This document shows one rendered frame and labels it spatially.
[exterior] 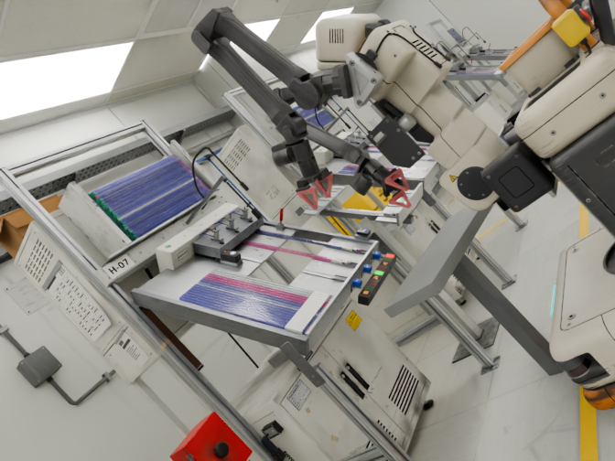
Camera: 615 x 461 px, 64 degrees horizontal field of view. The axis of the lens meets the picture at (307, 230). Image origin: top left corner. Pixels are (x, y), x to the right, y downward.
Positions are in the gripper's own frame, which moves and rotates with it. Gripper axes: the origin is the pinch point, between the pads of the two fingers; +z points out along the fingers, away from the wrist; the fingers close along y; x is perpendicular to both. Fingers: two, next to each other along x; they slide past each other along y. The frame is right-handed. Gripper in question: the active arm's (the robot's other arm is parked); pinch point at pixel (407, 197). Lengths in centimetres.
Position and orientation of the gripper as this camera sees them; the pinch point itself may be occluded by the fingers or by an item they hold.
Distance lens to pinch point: 166.6
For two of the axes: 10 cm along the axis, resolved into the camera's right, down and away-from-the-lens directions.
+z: 5.6, 6.2, -5.5
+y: -2.3, -5.2, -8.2
